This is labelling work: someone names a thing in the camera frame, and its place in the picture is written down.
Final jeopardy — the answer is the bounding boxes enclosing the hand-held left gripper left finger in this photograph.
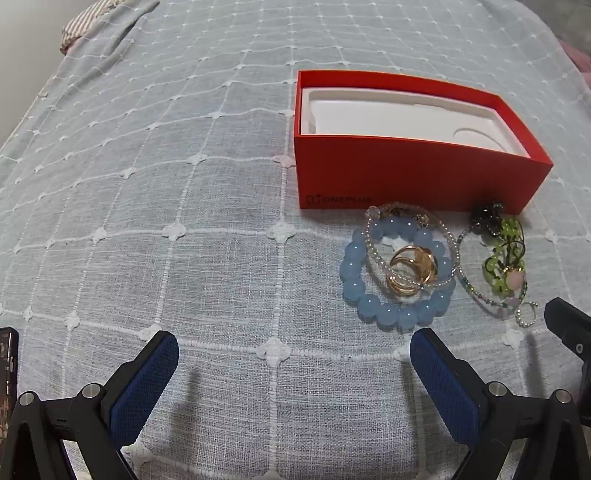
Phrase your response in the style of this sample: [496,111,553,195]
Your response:
[0,330,181,480]

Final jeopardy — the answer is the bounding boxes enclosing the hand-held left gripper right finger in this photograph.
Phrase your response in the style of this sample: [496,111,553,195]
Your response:
[410,328,591,480]

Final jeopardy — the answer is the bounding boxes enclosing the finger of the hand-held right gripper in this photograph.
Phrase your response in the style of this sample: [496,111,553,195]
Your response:
[544,298,591,358]

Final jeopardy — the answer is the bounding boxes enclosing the silver ball chain with ring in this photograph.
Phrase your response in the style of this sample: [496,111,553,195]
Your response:
[515,300,541,328]

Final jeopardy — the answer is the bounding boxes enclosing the green bead bracelet with charms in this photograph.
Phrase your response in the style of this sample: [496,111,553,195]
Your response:
[455,222,529,315]

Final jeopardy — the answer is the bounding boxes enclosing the gold rings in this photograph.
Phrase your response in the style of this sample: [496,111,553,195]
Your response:
[387,246,439,296]

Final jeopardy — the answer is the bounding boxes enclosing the black hair claw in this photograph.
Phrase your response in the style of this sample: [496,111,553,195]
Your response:
[471,200,506,232]

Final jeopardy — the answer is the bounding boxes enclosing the blue bead bracelet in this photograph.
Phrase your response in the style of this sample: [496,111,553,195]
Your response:
[340,218,457,330]

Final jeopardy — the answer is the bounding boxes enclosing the clear bead bracelet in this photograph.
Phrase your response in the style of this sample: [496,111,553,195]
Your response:
[366,203,458,291]

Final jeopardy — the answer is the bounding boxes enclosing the red cardboard box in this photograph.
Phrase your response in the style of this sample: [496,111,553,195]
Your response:
[293,70,554,217]

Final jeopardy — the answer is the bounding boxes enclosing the dark printed object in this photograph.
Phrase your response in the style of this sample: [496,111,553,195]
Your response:
[0,327,20,439]

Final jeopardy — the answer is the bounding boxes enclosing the grey checked blanket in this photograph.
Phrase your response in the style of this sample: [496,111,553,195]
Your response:
[0,0,591,480]

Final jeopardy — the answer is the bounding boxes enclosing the pink cloth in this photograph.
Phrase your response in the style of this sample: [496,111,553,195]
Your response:
[554,37,591,77]

